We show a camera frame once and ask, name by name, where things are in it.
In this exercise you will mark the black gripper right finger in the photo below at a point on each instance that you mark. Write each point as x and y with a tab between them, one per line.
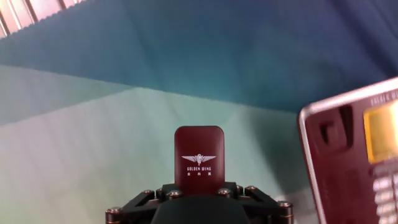
273	213

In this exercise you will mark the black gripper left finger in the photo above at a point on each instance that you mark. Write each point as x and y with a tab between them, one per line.
124	214

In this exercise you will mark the maroon telephone handset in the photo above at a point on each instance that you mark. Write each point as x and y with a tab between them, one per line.
199	143

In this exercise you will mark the maroon telephone base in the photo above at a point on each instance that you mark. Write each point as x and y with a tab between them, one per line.
342	171

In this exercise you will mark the blue green white tablecloth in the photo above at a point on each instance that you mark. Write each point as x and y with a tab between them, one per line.
93	140

